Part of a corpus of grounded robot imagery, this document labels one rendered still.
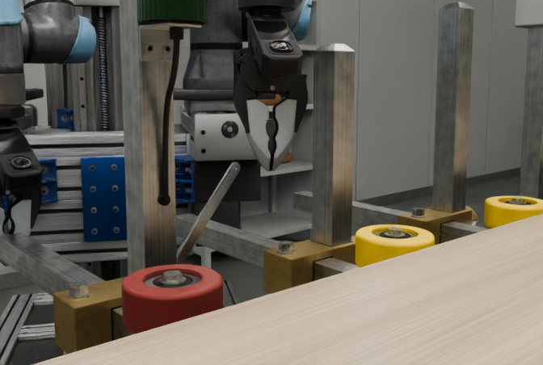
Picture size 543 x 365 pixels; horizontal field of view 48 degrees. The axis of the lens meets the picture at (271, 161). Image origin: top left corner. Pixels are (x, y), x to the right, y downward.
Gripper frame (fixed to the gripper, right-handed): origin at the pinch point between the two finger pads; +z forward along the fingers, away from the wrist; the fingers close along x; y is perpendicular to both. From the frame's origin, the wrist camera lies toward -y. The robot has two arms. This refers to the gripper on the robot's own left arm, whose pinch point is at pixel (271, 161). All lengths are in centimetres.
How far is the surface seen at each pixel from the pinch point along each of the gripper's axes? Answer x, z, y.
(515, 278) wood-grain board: -14.3, 7.1, -29.5
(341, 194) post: -7.7, 3.7, -4.2
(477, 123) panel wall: -308, 21, 473
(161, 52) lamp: 13.7, -12.1, -16.5
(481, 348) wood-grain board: -4.4, 7.4, -41.0
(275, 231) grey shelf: -63, 74, 283
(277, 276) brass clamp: 0.8, 12.6, -6.7
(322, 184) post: -5.5, 2.6, -3.5
